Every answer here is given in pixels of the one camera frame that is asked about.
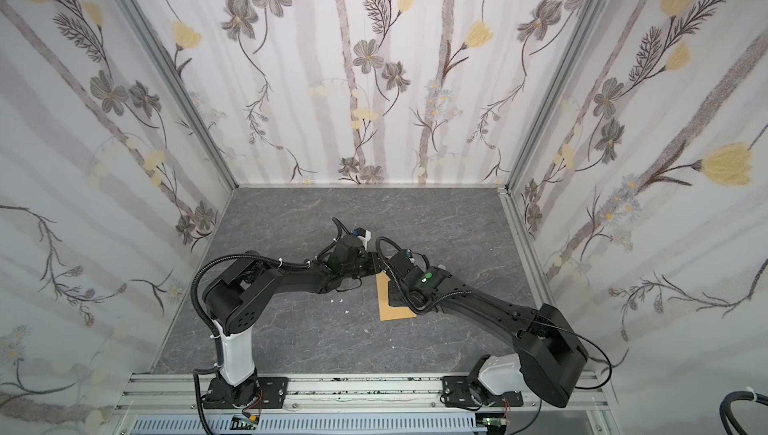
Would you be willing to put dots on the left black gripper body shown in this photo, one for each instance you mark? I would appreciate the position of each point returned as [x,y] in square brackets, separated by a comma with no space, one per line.
[365,262]

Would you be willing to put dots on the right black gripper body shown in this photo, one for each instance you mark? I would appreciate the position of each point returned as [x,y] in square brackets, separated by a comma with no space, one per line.
[393,273]

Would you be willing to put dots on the brown kraft envelope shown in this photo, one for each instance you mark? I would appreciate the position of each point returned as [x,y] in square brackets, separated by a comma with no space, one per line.
[386,311]

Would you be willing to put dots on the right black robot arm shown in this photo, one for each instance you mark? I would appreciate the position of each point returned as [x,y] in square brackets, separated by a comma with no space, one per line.
[552,356]

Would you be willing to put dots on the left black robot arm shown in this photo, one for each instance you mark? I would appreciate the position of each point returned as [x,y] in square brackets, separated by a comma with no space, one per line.
[231,292]

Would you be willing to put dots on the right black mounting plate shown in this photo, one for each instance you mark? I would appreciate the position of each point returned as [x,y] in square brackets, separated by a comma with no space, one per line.
[469,394]

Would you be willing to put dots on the black mounting plate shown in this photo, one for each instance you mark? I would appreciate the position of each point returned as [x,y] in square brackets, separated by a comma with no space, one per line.
[270,392]
[469,394]

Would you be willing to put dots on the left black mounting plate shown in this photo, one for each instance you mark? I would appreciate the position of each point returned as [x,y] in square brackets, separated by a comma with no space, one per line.
[270,392]

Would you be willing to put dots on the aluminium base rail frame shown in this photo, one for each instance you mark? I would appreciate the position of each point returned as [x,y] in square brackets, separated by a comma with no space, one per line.
[165,404]

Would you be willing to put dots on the white perforated cable duct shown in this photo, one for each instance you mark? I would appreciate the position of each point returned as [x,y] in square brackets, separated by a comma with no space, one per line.
[355,423]

